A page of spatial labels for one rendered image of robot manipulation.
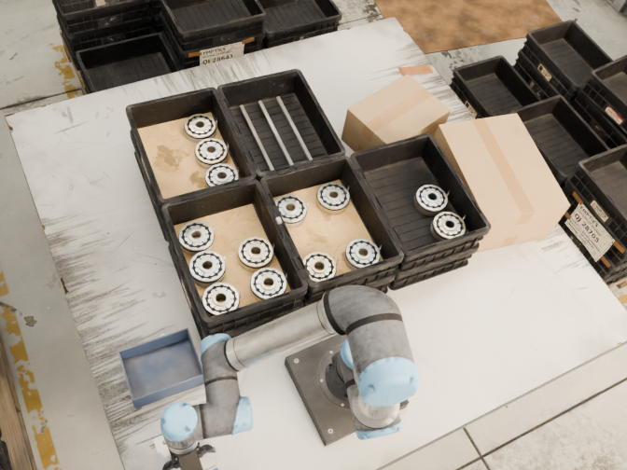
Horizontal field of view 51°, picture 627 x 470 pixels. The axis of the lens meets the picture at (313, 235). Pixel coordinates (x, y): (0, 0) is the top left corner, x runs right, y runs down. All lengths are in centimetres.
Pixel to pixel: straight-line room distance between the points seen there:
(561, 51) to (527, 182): 150
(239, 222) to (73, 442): 110
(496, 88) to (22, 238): 233
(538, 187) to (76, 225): 148
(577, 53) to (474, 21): 82
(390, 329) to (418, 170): 104
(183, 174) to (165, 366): 60
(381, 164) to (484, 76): 142
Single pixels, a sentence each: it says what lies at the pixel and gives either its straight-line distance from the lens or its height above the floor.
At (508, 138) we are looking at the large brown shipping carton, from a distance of 232.
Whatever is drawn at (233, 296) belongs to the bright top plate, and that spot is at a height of 86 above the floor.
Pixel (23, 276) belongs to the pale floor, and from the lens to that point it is 297.
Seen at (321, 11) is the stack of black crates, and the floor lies 38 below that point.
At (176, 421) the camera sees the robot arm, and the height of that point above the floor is 113.
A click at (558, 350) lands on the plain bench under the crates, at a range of 218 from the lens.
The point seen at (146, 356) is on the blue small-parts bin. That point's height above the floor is 70.
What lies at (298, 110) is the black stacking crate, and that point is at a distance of 230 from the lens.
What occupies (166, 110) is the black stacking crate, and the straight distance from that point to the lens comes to 221.
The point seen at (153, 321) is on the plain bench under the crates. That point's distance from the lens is 199.
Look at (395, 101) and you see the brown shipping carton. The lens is 236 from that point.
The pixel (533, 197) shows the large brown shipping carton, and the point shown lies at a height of 90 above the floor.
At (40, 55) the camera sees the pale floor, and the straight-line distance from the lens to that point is 379.
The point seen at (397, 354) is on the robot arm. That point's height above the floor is 137.
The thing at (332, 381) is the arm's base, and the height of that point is 79.
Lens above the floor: 249
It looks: 57 degrees down
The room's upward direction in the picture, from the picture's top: 12 degrees clockwise
